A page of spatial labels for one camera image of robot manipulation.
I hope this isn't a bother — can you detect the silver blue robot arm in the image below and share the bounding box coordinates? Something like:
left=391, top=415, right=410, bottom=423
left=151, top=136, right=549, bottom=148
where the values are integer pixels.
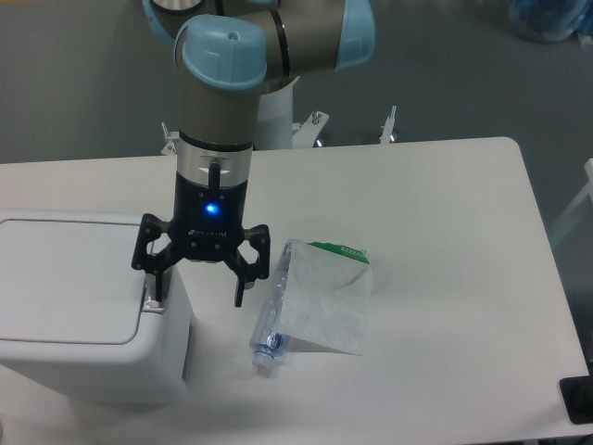
left=132, top=1, right=376, bottom=304

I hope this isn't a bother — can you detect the silver green foil bag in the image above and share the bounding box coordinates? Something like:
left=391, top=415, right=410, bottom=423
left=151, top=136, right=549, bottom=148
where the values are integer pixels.
left=278, top=240, right=373, bottom=356

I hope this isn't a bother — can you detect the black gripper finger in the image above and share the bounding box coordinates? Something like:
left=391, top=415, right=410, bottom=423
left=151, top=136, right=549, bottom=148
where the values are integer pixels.
left=132, top=213, right=190, bottom=301
left=221, top=223, right=271, bottom=309

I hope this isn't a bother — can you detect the crushed clear plastic bottle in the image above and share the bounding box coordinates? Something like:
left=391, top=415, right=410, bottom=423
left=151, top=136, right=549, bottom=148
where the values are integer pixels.
left=249, top=239, right=297, bottom=377

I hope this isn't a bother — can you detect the white pedestal base frame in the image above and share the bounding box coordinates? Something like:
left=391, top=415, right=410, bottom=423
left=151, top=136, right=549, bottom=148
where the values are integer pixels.
left=160, top=105, right=398, bottom=156

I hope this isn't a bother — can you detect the black device at table edge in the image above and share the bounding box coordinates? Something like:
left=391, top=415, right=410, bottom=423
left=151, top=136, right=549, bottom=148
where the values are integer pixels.
left=560, top=375, right=592, bottom=425

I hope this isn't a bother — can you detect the white trash can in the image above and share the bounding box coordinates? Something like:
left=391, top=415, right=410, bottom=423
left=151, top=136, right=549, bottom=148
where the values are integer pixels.
left=1, top=209, right=196, bottom=405

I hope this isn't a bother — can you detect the grey trash can push button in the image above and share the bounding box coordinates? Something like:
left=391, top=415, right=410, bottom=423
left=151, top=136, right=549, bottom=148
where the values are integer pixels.
left=142, top=273, right=166, bottom=313

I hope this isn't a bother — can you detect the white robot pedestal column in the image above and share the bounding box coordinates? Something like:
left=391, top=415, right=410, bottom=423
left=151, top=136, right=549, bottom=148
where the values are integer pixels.
left=254, top=78, right=297, bottom=151

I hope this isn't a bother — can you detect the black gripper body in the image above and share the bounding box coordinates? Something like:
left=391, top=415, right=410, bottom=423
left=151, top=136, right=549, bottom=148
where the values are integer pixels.
left=165, top=173, right=248, bottom=264

